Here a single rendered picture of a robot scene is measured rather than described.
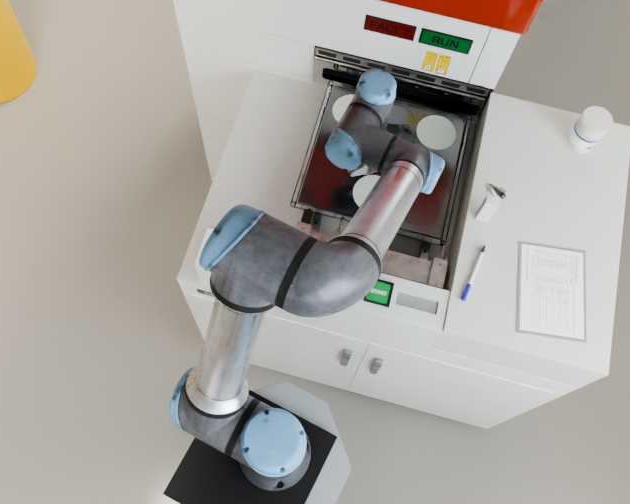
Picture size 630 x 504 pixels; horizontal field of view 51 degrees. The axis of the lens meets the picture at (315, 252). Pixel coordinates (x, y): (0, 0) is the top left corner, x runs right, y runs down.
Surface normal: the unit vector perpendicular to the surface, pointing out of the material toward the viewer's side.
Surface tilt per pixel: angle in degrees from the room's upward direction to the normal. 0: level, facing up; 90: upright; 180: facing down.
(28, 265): 0
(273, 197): 0
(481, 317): 0
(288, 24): 90
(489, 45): 90
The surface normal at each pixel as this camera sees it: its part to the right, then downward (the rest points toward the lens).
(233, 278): -0.45, 0.54
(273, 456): 0.17, -0.32
